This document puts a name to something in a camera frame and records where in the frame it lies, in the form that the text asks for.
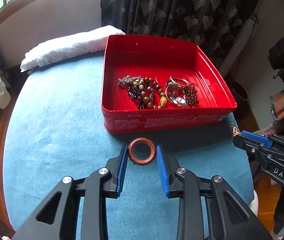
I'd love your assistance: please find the gold pendant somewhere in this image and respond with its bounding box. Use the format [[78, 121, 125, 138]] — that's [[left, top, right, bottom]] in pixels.
[[230, 123, 241, 137]]

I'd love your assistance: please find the copper brown bangle ring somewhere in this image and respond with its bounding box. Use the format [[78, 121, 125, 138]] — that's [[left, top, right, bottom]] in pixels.
[[127, 137, 156, 166]]

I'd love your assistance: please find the dark crystal bead cluster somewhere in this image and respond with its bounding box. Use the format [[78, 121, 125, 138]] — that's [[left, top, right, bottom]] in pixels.
[[118, 75, 142, 89]]

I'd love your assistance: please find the red metal tin box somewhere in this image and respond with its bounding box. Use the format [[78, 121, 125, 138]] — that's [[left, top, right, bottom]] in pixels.
[[101, 35, 237, 134]]

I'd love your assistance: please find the dark floral curtain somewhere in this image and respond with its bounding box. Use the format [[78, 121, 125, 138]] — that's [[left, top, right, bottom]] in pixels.
[[101, 0, 259, 68]]

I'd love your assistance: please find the silver bangle bracelet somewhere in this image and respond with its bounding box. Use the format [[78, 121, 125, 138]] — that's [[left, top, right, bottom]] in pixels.
[[168, 76, 190, 87]]

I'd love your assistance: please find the light blue table cloth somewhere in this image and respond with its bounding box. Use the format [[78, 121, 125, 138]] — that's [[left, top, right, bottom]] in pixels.
[[3, 52, 254, 239]]

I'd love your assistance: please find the white lace folded cloth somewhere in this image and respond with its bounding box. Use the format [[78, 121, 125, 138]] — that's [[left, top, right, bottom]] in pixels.
[[20, 25, 125, 73]]

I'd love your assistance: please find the white rolled tube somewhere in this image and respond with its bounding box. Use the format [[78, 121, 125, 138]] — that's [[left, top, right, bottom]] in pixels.
[[219, 14, 259, 77]]

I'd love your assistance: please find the brown wooden bead bracelet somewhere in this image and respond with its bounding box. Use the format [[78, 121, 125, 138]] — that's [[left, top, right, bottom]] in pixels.
[[132, 76, 168, 110]]

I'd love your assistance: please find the silver wrist watch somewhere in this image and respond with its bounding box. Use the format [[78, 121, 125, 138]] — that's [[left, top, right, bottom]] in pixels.
[[165, 81, 188, 107]]

